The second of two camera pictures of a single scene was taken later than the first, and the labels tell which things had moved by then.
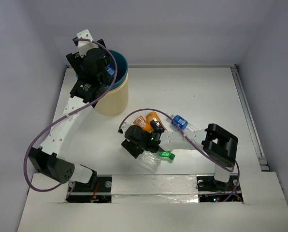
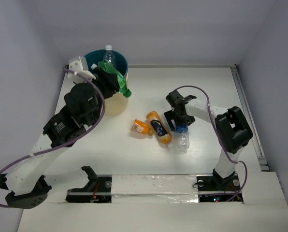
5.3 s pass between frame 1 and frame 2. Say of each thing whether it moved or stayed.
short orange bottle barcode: moved
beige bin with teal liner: stayed
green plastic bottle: moved
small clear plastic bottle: moved
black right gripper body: moved
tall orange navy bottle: stayed
